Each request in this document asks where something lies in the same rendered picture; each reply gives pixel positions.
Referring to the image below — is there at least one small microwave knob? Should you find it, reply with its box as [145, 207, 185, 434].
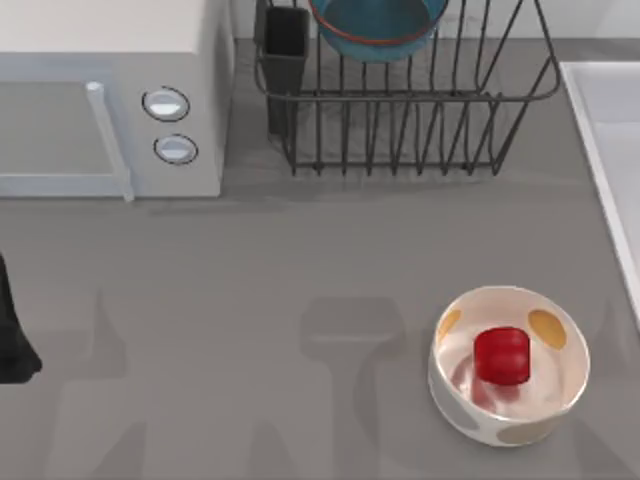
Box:
[152, 133, 200, 166]

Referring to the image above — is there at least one black utensil holder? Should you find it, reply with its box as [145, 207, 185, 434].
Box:
[253, 0, 311, 135]

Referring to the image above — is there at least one large microwave knob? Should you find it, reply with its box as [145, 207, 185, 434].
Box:
[141, 85, 191, 123]

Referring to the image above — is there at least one pale microwave oven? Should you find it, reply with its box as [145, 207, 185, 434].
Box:
[0, 0, 235, 202]

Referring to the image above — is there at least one blue bowl with red rim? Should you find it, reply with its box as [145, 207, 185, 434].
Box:
[308, 0, 450, 63]

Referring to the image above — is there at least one white bowl with gold spots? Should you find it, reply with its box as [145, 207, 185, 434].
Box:
[427, 285, 592, 448]

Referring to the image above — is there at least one microwave door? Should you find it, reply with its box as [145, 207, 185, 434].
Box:
[0, 79, 132, 201]

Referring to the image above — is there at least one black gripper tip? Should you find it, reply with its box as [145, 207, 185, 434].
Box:
[0, 253, 43, 385]

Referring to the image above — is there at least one dark wire dish rack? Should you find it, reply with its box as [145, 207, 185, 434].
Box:
[252, 0, 562, 178]

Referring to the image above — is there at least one microwave door handle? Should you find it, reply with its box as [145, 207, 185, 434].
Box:
[84, 81, 136, 203]

